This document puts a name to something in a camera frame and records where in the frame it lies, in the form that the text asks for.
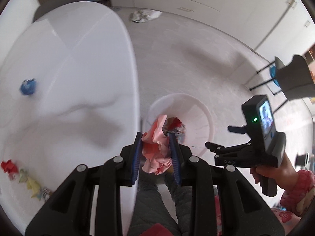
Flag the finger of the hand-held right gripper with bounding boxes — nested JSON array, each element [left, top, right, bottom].
[[228, 125, 247, 135], [205, 140, 252, 157]]

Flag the grey chair black legs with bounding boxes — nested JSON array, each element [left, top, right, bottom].
[[246, 55, 315, 115]]

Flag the person's legs grey pants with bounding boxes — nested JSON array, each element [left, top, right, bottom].
[[128, 172, 217, 236]]

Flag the large red paper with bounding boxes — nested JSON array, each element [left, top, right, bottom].
[[141, 114, 173, 175]]

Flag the white cupboard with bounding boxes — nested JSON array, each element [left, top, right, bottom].
[[253, 0, 315, 54]]

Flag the blue plastic item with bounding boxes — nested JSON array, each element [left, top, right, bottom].
[[269, 65, 281, 87]]

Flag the red cloth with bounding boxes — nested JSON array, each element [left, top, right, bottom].
[[145, 223, 179, 236]]

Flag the small red crumpled paper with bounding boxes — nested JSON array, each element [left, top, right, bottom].
[[0, 160, 19, 176]]

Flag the person's right hand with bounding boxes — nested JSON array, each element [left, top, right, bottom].
[[249, 152, 300, 190]]

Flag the white plastic bin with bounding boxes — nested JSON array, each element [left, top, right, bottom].
[[147, 93, 214, 158]]

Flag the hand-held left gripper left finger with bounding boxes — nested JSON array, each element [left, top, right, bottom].
[[25, 132, 143, 236]]

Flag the red brown wrapper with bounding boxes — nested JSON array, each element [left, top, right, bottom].
[[169, 118, 183, 129]]

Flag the person's right forearm pink sleeve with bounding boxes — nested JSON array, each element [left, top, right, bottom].
[[280, 170, 315, 218]]

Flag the white tote bag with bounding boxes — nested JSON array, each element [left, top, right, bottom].
[[130, 8, 163, 23]]

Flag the white paper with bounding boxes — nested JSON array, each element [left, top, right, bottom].
[[176, 126, 187, 142]]

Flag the person's pink printed top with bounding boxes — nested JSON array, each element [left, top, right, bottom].
[[271, 208, 308, 236]]

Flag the beige drawer cabinet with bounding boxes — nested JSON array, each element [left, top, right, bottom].
[[130, 0, 264, 30]]

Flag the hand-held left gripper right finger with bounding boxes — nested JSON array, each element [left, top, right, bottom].
[[168, 132, 287, 236]]

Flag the blue crumpled wrapper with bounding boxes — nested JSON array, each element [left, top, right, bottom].
[[20, 78, 38, 96]]

